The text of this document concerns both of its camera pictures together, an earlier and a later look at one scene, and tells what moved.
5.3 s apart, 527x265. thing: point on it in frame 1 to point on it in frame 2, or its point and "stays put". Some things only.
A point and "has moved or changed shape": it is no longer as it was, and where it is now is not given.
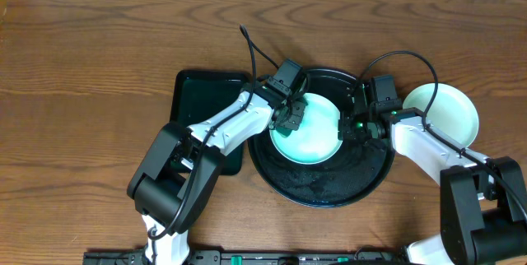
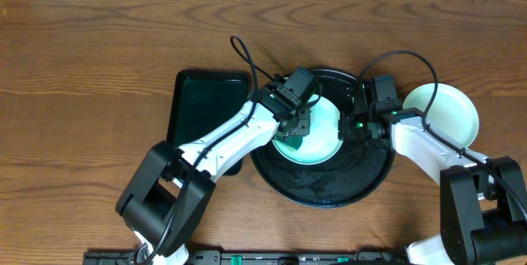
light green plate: (317, 140) stays put
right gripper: (344, 130) stays put
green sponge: (284, 131) has moved or changed shape
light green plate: (450, 111) stays put
